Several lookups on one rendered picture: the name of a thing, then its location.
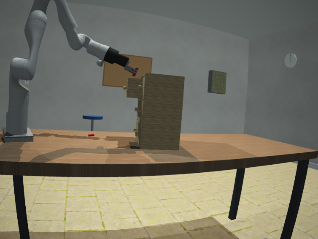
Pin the small wooden chest of drawers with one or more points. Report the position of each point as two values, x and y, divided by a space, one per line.
162 111

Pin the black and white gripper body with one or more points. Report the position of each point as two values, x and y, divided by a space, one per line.
110 55

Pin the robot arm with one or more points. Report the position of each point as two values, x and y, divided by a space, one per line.
24 69

